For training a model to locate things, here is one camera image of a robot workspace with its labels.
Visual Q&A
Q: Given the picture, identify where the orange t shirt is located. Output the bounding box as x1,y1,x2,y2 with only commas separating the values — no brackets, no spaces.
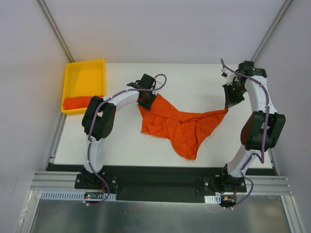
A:
138,95,228,160
63,96,92,110

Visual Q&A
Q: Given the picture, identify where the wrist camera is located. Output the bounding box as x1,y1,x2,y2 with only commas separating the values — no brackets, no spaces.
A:
153,81,163,91
222,68,236,85

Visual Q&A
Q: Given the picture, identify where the white cable duct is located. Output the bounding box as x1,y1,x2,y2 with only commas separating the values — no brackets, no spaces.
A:
204,195,221,204
41,191,117,201

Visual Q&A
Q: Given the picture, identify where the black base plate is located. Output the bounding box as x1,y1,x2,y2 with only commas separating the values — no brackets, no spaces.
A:
74,166,246,203

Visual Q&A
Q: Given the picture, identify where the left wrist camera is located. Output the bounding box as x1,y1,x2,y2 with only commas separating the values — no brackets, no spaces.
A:
153,81,163,91

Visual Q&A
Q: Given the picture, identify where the right aluminium frame post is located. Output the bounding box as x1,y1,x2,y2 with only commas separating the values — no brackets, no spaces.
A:
251,0,294,63

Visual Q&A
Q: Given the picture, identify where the left aluminium frame post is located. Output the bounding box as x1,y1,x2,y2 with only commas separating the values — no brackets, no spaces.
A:
36,0,75,63

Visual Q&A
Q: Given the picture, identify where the aluminium frame post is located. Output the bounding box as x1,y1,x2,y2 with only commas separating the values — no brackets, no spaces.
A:
251,0,294,63
36,0,75,63

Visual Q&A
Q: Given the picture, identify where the left white cable duct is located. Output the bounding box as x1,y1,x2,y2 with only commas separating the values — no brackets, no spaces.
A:
41,191,117,201

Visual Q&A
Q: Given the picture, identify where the yellow plastic bin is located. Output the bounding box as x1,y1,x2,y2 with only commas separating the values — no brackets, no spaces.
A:
61,59,106,115

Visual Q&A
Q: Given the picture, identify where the rolled orange t shirt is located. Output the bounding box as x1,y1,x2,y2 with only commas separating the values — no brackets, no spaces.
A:
63,96,92,110

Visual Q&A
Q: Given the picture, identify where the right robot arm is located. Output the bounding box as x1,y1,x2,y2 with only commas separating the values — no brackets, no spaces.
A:
219,60,286,192

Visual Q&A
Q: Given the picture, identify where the right white cable duct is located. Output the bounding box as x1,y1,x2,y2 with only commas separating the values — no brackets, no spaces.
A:
204,195,221,204

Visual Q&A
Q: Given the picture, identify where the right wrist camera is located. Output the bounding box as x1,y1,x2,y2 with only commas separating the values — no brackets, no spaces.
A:
222,68,236,85

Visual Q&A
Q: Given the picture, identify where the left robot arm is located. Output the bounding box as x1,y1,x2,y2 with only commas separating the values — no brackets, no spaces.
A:
81,74,160,189

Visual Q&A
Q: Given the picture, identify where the aluminium front rail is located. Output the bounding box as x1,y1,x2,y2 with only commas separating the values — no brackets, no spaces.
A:
31,171,294,196

